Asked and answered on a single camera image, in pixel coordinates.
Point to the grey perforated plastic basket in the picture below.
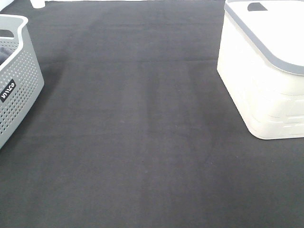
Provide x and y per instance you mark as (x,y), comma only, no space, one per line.
(21,80)

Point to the grey microfibre towel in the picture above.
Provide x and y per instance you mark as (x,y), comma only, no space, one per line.
(5,53)

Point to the black table mat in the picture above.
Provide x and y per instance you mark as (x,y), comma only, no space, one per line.
(135,129)

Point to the white cup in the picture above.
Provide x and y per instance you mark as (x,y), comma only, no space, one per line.
(38,4)

